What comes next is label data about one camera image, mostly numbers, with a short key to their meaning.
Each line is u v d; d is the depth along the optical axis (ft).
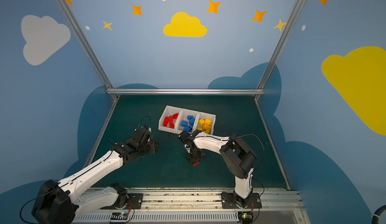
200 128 3.31
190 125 3.33
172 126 3.37
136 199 2.46
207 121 3.35
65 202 1.26
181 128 3.34
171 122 3.48
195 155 2.50
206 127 3.33
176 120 3.23
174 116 3.52
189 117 3.52
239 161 1.58
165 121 3.39
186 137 2.41
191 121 3.41
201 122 3.33
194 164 2.71
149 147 2.46
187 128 3.30
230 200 2.47
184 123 3.36
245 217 2.40
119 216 2.40
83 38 2.83
